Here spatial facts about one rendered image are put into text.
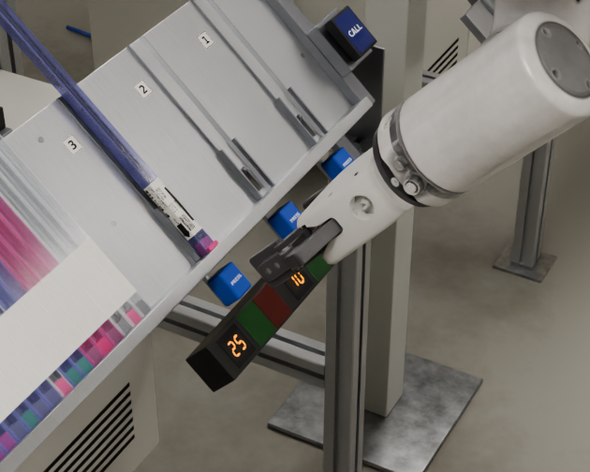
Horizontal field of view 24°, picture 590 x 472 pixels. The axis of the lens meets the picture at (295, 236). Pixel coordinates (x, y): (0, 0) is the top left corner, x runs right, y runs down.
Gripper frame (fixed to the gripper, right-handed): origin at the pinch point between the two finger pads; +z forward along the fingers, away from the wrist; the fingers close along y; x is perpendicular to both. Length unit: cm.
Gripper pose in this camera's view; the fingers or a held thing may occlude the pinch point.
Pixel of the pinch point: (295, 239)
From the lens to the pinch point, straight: 116.4
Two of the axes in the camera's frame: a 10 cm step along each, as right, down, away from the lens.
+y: 4.8, -5.2, 7.1
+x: -6.4, -7.6, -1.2
